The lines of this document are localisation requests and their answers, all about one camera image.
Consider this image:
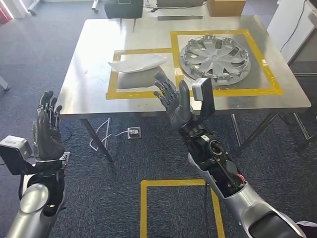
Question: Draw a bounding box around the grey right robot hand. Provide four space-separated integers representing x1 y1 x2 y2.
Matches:
153 71 195 130

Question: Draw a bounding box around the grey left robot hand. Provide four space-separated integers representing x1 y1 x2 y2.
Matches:
32 90 66 162

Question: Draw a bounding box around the white curved plastic part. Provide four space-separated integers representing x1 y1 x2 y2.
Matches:
108 53 168 73

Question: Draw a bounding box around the steel workbench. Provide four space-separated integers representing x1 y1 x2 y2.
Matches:
57 14 312 162

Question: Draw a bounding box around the round metal plate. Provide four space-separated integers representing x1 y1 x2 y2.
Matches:
179 34 251 87

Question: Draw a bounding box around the grey metal bar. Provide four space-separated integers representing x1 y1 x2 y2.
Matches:
157 15 203 21

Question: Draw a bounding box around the brown cardboard box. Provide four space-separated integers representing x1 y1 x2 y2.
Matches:
207 0 246 17

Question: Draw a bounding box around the black carry bag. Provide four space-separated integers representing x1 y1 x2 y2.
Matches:
104 0 144 19

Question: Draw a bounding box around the red box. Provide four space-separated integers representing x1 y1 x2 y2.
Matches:
0 6 10 24

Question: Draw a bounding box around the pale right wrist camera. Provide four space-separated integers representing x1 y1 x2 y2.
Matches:
192 77 215 125

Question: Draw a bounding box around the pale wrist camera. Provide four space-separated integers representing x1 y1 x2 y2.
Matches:
192 77 215 125
0 135 32 176

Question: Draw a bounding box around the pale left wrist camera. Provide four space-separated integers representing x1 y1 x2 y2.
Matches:
0 135 32 176

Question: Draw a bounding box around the white looped floor cable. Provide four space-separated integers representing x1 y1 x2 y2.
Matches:
89 118 131 152

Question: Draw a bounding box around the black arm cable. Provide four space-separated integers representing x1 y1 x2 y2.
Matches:
204 183 211 238

